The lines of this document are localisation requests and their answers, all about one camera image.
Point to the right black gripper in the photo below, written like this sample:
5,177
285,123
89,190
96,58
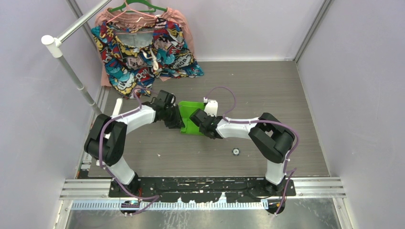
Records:
213,118

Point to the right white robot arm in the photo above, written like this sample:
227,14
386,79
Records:
273,139

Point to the green clothes hanger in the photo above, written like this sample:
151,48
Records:
144,6

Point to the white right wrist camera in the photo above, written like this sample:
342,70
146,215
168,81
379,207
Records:
211,106

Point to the colorful patterned shirt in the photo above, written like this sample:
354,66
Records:
136,49

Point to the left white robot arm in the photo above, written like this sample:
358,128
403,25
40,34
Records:
106,139

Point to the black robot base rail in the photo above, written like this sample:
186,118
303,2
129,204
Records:
210,189

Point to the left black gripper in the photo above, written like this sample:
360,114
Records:
176,123

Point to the metal clothes rack pole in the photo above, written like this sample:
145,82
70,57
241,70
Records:
53,45

